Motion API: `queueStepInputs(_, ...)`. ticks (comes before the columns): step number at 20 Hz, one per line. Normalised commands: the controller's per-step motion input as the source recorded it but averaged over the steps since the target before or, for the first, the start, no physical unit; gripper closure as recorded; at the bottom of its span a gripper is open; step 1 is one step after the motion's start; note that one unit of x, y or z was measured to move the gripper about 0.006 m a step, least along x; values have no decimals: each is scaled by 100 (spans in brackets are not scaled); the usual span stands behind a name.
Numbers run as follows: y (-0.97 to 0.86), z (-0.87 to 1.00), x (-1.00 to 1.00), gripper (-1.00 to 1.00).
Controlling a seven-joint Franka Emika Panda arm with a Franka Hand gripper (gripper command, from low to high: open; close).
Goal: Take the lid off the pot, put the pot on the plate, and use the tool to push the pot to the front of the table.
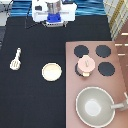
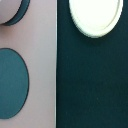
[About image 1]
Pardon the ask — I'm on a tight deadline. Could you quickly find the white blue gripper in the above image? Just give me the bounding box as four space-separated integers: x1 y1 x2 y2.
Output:
46 14 63 27

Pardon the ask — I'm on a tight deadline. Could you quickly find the pink pot lid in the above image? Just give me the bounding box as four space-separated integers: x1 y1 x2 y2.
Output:
78 55 95 72

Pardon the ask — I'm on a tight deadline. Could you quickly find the small pink pot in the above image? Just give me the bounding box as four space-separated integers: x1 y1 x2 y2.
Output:
77 66 95 77

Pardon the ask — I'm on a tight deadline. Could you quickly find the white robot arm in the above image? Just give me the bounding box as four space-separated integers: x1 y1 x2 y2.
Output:
32 0 77 27

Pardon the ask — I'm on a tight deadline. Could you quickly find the cream round plate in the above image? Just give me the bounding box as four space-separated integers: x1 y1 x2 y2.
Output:
42 63 62 81

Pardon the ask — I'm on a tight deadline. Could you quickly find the black burner back left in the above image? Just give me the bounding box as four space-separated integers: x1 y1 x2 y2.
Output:
74 45 89 57

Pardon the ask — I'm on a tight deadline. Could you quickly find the black burner back right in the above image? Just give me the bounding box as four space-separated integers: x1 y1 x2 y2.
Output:
96 45 111 58

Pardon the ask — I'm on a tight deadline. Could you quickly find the pink toy stove top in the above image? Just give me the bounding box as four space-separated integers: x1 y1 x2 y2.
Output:
66 41 128 128

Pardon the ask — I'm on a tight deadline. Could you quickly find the black table mat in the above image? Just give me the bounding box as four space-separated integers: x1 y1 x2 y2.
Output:
0 15 110 128

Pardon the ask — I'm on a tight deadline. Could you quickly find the large grey frying pan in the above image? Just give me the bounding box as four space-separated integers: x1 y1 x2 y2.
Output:
75 87 128 128

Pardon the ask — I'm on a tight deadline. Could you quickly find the black cable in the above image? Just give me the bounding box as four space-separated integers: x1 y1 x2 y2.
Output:
24 5 38 30

